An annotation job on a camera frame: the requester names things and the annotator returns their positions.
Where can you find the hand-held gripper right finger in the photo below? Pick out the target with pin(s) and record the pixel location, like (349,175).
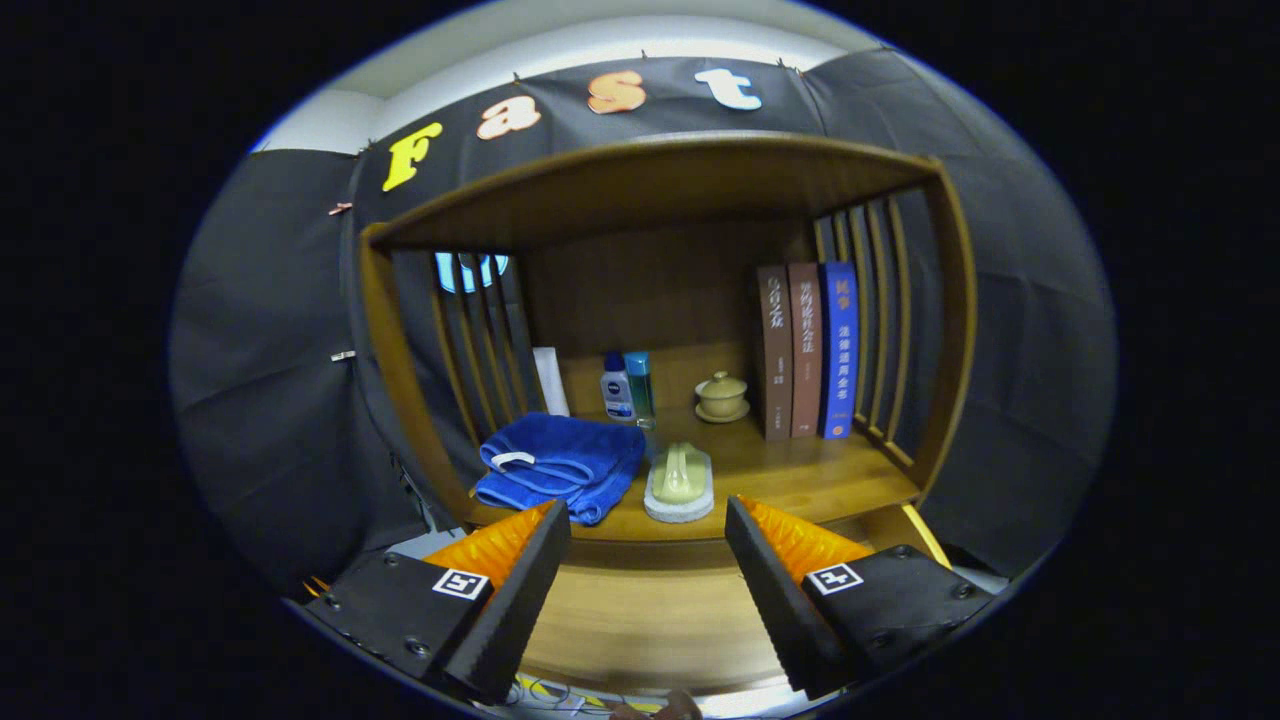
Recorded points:
(775,600)

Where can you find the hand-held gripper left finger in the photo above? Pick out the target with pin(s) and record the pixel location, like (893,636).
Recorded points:
(520,610)

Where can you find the wooden drawer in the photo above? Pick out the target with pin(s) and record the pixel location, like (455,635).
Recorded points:
(650,620)

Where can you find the wooden countertop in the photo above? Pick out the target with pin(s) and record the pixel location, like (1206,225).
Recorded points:
(800,470)

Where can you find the wooden cabinet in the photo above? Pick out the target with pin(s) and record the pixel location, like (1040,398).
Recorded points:
(650,290)

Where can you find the blue towel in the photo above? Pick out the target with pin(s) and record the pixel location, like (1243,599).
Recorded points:
(560,450)

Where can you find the beige lidded teacup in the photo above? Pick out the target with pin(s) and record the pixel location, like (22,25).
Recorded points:
(721,397)

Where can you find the white tube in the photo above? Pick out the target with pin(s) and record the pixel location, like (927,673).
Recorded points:
(550,382)

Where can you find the white bottle with blue cap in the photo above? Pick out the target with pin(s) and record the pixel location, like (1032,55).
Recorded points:
(617,395)

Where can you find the teal bottle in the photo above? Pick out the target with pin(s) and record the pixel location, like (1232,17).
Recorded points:
(641,390)

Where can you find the dark brown book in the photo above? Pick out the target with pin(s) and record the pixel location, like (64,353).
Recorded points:
(774,350)

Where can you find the reddish brown book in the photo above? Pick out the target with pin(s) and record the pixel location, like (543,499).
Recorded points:
(805,350)

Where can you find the blue book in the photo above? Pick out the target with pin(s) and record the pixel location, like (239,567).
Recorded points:
(840,350)

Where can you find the black backdrop cloth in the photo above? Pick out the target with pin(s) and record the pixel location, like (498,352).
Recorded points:
(260,400)

